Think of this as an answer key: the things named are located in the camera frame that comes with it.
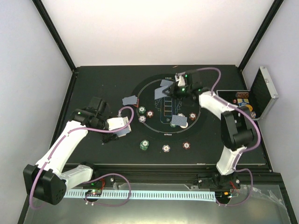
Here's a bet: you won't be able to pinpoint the green chip stack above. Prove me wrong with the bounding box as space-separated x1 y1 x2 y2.
140 140 149 151

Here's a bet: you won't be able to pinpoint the red chip stack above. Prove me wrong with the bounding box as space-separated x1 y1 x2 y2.
183 142 191 149

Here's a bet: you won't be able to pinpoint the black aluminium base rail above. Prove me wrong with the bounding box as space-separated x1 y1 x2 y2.
90 163 283 187

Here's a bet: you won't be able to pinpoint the red chips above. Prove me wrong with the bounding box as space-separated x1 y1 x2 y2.
189 112 197 120
146 111 154 118

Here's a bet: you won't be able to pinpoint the right controller circuit board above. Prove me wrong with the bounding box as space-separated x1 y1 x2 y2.
215 191 239 199

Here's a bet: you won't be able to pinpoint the blue-backed playing card deck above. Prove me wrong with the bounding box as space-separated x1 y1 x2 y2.
115 125 131 138

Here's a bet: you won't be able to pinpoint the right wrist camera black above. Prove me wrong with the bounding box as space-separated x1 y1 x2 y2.
185 70 203 89

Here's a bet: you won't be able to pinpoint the dealt cards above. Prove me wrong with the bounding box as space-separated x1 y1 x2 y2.
122 95 138 105
154 80 174 100
171 115 187 126

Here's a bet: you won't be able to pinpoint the round black poker mat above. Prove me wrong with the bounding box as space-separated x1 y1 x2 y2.
132 74 207 140

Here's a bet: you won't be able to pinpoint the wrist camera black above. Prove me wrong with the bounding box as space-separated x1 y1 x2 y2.
88 97 107 115
185 70 203 89

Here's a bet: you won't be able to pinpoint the white slotted cable duct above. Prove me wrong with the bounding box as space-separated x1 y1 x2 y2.
64 189 216 202

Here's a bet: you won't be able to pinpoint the boxed card deck in case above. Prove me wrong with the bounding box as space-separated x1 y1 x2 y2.
237 98 249 107

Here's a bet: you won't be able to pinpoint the controller circuit board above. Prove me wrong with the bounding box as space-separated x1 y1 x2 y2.
85 189 102 197
215 191 239 199

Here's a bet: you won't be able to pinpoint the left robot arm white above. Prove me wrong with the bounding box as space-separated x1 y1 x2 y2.
23 106 134 210

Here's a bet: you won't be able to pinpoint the left controller circuit board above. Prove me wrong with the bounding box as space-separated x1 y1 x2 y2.
85 189 102 197

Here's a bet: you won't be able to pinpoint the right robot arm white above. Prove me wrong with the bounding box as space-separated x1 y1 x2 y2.
162 82 260 189

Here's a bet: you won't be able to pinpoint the red triangular all-in button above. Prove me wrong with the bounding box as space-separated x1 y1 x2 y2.
133 99 139 108

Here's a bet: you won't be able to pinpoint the yellow round button in case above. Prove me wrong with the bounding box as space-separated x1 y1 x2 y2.
246 104 253 111

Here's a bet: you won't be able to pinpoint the brown chips row in case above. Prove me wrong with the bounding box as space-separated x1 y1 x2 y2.
235 91 249 98

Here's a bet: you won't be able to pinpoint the aluminium poker case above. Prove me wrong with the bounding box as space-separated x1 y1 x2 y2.
217 66 279 120

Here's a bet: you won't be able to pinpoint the purple chips row in case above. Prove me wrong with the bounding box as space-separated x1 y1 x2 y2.
250 112 256 119

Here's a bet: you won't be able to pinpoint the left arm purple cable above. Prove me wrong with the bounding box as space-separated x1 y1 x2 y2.
29 106 135 210

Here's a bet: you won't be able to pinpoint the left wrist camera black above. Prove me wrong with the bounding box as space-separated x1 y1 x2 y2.
88 97 107 115

